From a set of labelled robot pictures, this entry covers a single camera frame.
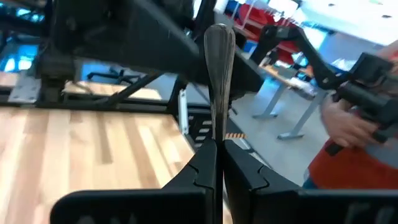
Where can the white bracket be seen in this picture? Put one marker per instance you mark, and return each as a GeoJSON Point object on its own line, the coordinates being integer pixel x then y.
{"type": "Point", "coordinates": [183, 112]}

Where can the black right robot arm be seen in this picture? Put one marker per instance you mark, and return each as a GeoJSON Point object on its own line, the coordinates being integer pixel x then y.
{"type": "Point", "coordinates": [140, 40]}

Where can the red cart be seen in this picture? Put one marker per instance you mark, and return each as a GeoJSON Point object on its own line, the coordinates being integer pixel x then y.
{"type": "Point", "coordinates": [258, 15]}

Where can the person's hand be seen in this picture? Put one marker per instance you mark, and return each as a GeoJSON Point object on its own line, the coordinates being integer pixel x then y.
{"type": "Point", "coordinates": [345, 127]}

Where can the person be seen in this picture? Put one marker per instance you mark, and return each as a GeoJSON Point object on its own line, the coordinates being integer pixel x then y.
{"type": "Point", "coordinates": [351, 171]}

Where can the black office chair base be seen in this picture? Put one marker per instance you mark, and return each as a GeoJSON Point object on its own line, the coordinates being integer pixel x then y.
{"type": "Point", "coordinates": [115, 74]}

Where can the table with grey legs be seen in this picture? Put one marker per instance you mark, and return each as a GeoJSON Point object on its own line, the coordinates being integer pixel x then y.
{"type": "Point", "coordinates": [271, 105]}

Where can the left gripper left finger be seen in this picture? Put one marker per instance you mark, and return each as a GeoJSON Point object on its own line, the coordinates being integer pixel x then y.
{"type": "Point", "coordinates": [155, 208]}

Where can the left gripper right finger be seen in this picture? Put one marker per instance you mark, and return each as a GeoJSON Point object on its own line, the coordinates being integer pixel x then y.
{"type": "Point", "coordinates": [280, 208]}

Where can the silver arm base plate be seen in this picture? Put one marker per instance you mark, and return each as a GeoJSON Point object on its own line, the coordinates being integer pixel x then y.
{"type": "Point", "coordinates": [25, 91]}

